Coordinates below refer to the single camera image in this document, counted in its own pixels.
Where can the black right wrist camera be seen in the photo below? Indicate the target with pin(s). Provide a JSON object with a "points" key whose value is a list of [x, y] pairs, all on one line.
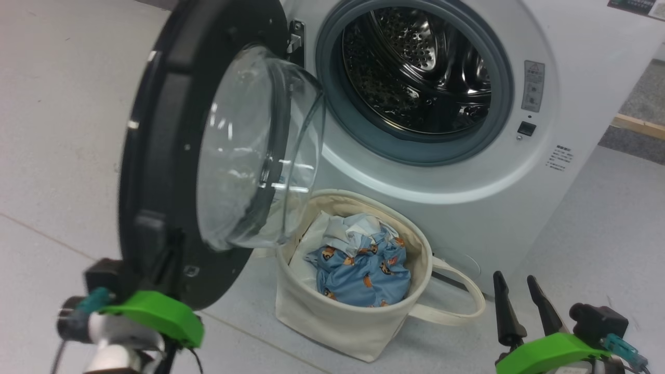
{"points": [[597, 319]]}

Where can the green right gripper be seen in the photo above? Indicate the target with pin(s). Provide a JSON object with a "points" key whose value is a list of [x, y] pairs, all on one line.
{"points": [[550, 353]]}

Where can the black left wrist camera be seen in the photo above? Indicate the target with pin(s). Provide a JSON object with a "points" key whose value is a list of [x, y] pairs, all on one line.
{"points": [[104, 278]]}

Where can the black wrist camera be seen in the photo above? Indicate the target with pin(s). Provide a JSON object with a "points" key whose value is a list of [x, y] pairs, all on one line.
{"points": [[597, 319], [104, 278]]}

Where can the grey warning sticker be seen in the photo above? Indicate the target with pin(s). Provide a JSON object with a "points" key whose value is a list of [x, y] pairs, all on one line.
{"points": [[533, 85]]}

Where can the pale blue and white garment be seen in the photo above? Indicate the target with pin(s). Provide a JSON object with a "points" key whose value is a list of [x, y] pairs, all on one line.
{"points": [[353, 228]]}

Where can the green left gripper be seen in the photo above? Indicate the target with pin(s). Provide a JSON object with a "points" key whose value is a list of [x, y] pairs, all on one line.
{"points": [[156, 314]]}

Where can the blue bear print garment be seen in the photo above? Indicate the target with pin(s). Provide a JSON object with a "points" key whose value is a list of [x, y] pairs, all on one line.
{"points": [[363, 280]]}

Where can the black QR code label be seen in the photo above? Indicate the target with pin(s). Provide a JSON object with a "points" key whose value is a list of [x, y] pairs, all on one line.
{"points": [[634, 6]]}

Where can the black round glass washer door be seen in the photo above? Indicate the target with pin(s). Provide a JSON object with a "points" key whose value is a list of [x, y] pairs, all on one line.
{"points": [[161, 130]]}

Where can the white front-load washing machine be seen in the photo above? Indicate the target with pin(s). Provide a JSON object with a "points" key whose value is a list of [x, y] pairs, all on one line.
{"points": [[571, 52]]}

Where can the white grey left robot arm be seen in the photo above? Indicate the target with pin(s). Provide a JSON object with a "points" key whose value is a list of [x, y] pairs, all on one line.
{"points": [[114, 348]]}

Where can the cream canvas laundry basket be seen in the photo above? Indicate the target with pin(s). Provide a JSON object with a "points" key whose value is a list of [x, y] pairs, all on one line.
{"points": [[332, 322]]}

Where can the light wooden floor strip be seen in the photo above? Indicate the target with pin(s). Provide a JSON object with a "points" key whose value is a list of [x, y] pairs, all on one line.
{"points": [[639, 126]]}

